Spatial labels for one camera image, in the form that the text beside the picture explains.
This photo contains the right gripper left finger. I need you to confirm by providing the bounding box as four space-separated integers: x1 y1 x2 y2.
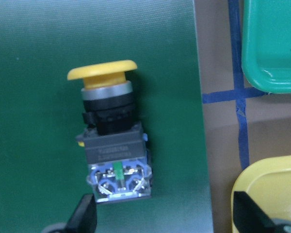
41 194 97 233

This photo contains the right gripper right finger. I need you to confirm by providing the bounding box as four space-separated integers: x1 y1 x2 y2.
233 191 291 233

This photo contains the yellow plastic tray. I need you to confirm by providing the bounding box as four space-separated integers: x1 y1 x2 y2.
230 155 291 224

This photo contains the green plastic tray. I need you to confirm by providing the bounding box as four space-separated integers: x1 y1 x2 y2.
242 0 291 94

